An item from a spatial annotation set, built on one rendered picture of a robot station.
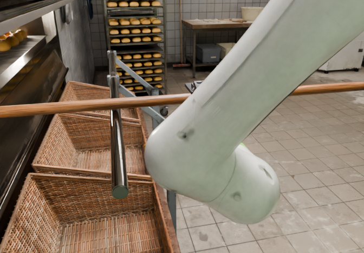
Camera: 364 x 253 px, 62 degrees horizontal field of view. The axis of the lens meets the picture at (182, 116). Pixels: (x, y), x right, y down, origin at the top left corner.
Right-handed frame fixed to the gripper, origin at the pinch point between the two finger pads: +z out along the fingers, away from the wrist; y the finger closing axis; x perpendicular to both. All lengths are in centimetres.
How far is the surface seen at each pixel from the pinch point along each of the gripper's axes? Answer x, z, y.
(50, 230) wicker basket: -48, 24, 53
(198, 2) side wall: 145, 504, -1
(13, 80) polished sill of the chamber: -56, 47, 1
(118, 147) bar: -19.5, -13.7, 1.2
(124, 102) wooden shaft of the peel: -17.0, 6.8, -1.4
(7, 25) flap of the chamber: -40.9, 4.6, -22.6
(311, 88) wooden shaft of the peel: 40.4, 6.8, -0.8
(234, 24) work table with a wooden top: 184, 419, 31
